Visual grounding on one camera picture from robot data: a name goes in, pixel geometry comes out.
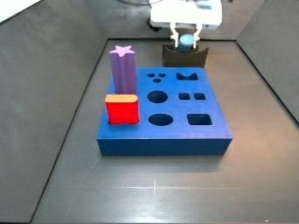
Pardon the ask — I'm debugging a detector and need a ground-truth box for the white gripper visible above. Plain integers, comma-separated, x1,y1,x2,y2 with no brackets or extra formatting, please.
150,0,222,48

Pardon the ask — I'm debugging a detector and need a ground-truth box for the light blue oval cylinder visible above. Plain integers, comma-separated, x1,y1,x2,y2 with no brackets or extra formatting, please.
178,33,194,53

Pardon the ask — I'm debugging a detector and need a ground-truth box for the dark curved cradle fixture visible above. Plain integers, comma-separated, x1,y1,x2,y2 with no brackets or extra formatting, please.
163,45,210,67

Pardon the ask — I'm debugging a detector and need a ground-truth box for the purple star prism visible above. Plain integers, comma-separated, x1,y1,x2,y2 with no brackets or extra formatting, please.
110,45,137,95

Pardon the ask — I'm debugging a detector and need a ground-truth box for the blue shape sorter block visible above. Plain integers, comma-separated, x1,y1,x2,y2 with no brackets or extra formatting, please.
98,67,233,156

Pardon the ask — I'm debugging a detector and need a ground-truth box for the red block with orange top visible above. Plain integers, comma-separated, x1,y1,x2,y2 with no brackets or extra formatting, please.
106,94,139,125

